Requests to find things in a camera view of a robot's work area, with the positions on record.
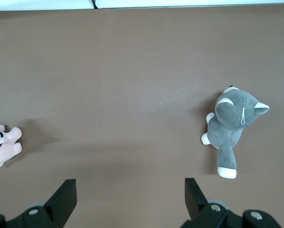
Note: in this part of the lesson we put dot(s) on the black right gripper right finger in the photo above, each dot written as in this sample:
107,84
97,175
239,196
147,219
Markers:
196,204

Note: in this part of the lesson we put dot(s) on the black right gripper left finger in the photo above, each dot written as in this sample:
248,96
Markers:
58,204

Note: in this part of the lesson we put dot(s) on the pale pink plush animal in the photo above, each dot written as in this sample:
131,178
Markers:
6,149

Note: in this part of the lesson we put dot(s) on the grey white husky plush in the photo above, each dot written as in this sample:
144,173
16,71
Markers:
225,133

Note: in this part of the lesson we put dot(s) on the white edge panel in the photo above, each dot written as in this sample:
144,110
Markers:
179,3

